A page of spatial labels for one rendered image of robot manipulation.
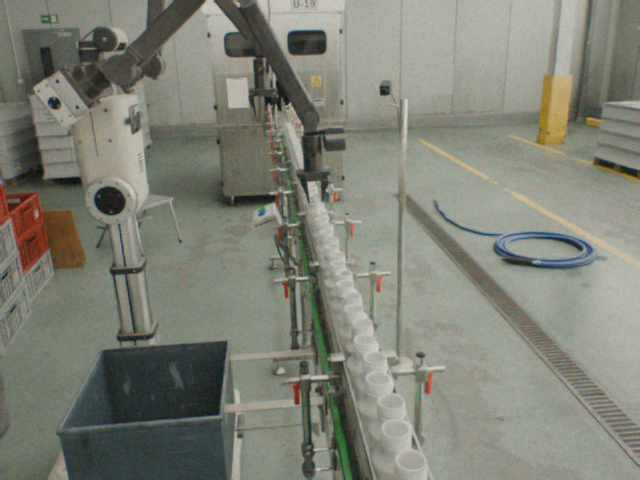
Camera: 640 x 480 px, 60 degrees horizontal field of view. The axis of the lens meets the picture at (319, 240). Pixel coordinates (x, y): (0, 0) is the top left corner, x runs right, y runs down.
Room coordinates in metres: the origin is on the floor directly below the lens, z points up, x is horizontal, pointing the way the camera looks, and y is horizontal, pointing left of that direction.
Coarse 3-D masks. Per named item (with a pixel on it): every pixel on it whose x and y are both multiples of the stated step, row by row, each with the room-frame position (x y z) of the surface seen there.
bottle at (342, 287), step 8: (336, 288) 1.05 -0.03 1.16; (344, 288) 1.04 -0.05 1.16; (352, 288) 1.04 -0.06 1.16; (336, 296) 1.05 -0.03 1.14; (336, 304) 1.04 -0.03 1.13; (336, 312) 1.03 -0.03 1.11; (336, 320) 1.03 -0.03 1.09; (336, 328) 1.03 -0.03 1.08; (336, 344) 1.03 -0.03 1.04; (336, 352) 1.03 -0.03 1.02
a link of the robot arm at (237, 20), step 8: (216, 0) 2.05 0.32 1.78; (224, 0) 2.05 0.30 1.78; (232, 0) 2.05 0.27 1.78; (224, 8) 2.05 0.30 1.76; (232, 8) 2.05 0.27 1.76; (232, 16) 2.05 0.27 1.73; (240, 16) 2.05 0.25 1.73; (240, 24) 2.05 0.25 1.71; (240, 32) 2.05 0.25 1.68; (248, 32) 2.05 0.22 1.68; (248, 40) 2.05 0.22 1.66
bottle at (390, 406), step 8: (384, 400) 0.66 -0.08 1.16; (392, 400) 0.66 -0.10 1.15; (400, 400) 0.66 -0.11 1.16; (384, 408) 0.64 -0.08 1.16; (392, 408) 0.63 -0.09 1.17; (400, 408) 0.64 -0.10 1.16; (384, 416) 0.64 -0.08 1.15; (392, 416) 0.63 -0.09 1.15; (400, 416) 0.64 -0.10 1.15; (376, 424) 0.65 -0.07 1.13; (408, 424) 0.65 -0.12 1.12; (376, 432) 0.64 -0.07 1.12; (376, 440) 0.63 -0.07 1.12
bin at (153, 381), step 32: (128, 352) 1.20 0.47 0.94; (160, 352) 1.21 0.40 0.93; (192, 352) 1.21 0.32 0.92; (224, 352) 1.22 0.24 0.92; (288, 352) 1.19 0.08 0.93; (96, 384) 1.12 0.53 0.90; (128, 384) 1.20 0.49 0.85; (160, 384) 1.21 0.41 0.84; (192, 384) 1.21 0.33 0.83; (224, 384) 1.03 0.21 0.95; (64, 416) 0.94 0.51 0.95; (96, 416) 1.08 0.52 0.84; (128, 416) 1.20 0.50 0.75; (160, 416) 1.21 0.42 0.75; (192, 416) 1.21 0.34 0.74; (224, 416) 0.96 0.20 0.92; (64, 448) 0.89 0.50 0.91; (96, 448) 0.90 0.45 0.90; (128, 448) 0.90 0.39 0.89; (160, 448) 0.91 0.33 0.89; (192, 448) 0.91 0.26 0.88; (224, 448) 0.93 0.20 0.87
